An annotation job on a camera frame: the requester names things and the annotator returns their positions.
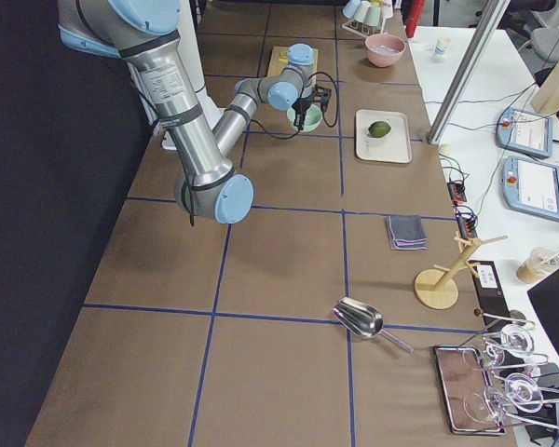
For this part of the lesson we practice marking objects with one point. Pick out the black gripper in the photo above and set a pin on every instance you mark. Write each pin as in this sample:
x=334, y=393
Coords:
x=301, y=111

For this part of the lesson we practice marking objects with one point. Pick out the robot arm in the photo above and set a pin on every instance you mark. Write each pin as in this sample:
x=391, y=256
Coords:
x=154, y=38

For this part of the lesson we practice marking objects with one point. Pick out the mint green bowl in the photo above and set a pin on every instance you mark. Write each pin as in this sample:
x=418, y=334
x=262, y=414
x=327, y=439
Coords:
x=313, y=118

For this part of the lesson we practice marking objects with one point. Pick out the pink bowl with ice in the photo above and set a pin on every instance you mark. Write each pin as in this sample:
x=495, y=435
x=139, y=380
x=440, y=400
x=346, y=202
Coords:
x=384, y=50

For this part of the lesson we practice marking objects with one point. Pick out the bamboo cutting board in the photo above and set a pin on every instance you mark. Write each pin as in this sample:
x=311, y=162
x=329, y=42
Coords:
x=275, y=67

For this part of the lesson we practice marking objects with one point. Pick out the green lime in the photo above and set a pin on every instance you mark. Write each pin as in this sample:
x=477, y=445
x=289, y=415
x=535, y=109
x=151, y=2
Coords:
x=379, y=129

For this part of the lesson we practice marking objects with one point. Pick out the cream rabbit tray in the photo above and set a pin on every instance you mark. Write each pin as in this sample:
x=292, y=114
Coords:
x=393, y=147

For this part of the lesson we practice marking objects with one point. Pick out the light blue cup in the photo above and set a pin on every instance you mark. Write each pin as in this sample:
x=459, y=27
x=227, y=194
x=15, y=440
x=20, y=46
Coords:
x=350, y=8

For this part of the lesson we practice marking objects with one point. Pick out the pale green cup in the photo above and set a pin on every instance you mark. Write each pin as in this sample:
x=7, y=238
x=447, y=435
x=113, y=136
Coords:
x=373, y=15

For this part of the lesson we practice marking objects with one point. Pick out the red bottle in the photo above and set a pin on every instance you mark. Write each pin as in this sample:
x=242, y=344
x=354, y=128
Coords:
x=415, y=9

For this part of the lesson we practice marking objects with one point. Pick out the folded grey cloth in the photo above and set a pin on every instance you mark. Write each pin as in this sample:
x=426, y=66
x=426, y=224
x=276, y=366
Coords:
x=406, y=233

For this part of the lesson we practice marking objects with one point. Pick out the metal scoop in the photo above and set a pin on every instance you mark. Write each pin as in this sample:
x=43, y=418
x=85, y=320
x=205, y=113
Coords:
x=366, y=322

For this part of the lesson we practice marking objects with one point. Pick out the wooden mug tree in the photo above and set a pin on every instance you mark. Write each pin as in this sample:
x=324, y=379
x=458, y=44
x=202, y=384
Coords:
x=435, y=287

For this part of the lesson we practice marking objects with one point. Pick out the upper teach pendant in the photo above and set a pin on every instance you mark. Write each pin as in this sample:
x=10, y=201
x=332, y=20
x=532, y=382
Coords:
x=525, y=132

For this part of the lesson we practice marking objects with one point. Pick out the teach pendant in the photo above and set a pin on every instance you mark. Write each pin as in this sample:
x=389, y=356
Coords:
x=531, y=187
x=525, y=132

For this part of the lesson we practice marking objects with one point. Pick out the lower teach pendant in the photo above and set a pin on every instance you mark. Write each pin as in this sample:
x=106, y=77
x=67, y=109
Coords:
x=531, y=187

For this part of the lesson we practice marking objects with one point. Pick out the black box with label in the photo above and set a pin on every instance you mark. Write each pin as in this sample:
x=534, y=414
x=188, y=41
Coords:
x=488, y=289

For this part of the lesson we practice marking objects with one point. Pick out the iced coffee cup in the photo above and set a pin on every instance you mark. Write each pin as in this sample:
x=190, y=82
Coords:
x=538, y=265

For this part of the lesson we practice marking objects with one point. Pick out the shiny metal tray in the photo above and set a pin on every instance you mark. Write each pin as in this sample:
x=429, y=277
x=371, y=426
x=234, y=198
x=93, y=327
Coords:
x=460, y=377

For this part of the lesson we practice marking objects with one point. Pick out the glass holder rack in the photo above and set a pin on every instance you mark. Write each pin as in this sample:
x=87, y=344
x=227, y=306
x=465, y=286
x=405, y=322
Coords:
x=504, y=350

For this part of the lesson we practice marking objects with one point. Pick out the white wire cup rack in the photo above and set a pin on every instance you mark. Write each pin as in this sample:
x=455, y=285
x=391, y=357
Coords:
x=360, y=29

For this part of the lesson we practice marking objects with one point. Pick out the aluminium frame post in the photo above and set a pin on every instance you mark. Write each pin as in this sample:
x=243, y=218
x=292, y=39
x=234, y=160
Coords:
x=488, y=23

